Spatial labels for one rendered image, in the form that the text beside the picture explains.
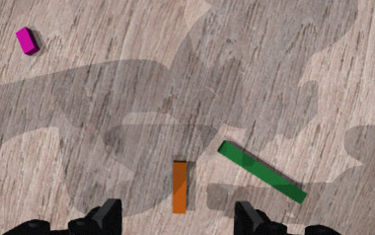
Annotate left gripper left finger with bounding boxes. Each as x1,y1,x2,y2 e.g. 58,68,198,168
2,198,122,235

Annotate orange rod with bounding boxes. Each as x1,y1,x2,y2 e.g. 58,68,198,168
173,160,187,213

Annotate magenta rectangular block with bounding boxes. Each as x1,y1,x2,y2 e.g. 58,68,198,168
16,27,40,56

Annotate green rod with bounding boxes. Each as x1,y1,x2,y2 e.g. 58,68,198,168
217,140,307,204

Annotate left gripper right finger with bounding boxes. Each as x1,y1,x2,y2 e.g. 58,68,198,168
234,201,341,235

